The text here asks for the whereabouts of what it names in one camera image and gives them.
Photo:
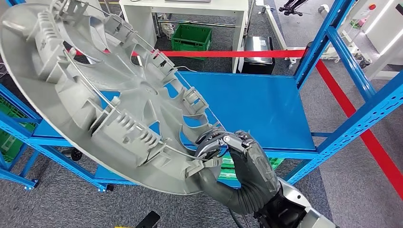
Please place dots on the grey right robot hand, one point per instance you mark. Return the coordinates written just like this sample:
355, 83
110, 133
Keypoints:
255, 170

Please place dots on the grey plastic wheel cover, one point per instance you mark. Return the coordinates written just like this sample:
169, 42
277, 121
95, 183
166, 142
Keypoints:
31, 94

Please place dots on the blue steel shelf rack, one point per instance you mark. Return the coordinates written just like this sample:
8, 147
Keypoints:
252, 110
15, 178

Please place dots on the black robot torso part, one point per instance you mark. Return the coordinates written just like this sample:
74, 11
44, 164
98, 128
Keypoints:
148, 220

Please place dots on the green plastic crate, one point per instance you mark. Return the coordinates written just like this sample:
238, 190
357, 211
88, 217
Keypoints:
192, 37
274, 163
11, 144
12, 116

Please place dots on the black computer case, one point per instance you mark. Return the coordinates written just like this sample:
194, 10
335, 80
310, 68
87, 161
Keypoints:
258, 59

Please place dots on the black tripod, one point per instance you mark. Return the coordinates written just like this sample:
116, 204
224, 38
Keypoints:
289, 9

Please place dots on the white desk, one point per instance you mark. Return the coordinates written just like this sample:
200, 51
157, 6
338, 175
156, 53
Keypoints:
189, 6

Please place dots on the white frame cart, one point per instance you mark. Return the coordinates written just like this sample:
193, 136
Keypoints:
275, 26

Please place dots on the white frame workbench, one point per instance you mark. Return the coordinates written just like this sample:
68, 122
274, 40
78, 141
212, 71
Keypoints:
387, 28

